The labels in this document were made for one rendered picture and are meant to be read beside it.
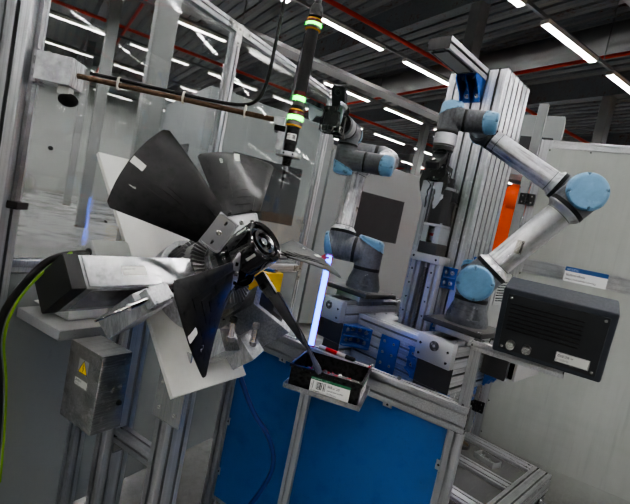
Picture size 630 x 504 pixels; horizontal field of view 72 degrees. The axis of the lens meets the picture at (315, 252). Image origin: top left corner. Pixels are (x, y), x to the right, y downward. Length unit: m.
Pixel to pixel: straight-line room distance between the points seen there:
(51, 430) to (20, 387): 0.23
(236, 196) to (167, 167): 0.26
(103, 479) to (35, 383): 0.42
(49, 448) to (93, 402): 0.61
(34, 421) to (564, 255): 2.56
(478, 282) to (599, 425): 1.55
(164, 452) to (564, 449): 2.20
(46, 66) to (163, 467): 1.08
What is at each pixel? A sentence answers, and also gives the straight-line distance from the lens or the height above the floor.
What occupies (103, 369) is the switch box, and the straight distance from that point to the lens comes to 1.31.
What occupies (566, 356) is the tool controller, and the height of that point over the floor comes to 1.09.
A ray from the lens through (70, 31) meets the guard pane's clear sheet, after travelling 1.66.
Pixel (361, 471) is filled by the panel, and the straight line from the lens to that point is 1.60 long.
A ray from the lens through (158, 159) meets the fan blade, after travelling 1.05.
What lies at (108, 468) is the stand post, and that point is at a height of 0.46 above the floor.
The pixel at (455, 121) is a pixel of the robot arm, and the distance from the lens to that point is 1.58.
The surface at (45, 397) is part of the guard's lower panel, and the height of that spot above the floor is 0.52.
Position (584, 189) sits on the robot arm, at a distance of 1.52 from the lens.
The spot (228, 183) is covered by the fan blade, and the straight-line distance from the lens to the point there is 1.27.
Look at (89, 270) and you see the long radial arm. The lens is 0.96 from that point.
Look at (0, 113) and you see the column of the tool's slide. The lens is 1.39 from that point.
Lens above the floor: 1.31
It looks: 5 degrees down
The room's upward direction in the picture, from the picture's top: 12 degrees clockwise
